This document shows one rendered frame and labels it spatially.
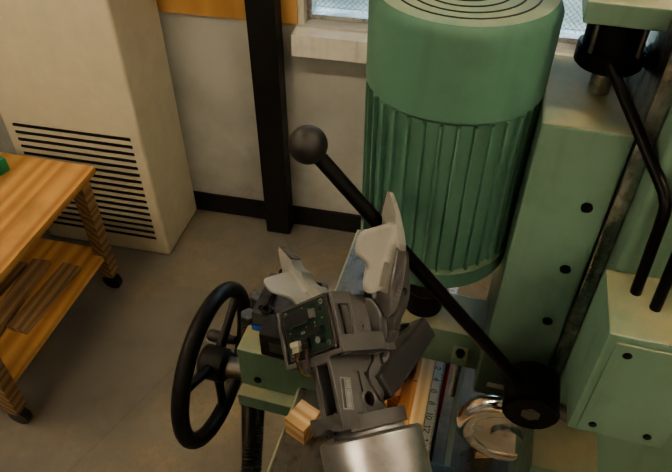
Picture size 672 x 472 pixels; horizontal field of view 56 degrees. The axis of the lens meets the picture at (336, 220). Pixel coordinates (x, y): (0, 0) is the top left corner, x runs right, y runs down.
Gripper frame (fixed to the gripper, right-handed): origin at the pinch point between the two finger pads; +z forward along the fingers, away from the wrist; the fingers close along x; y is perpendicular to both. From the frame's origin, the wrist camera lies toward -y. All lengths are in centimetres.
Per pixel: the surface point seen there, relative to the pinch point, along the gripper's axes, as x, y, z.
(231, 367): 48, -23, -5
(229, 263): 141, -106, 50
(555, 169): -19.0, -9.6, -1.5
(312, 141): -6.6, 8.9, 3.6
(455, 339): 6.5, -26.9, -11.5
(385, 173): -4.5, -4.0, 3.8
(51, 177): 137, -37, 73
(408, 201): -5.3, -5.6, 0.6
